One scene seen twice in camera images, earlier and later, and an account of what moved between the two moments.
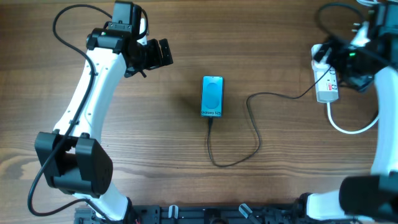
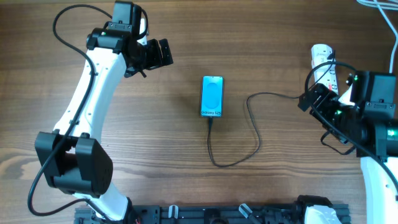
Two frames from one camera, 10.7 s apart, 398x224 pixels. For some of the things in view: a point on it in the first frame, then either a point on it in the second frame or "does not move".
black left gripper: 155,60 does not move
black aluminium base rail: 201,214 does not move
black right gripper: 357,81 to 328,98
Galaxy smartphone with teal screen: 212,96 does not move
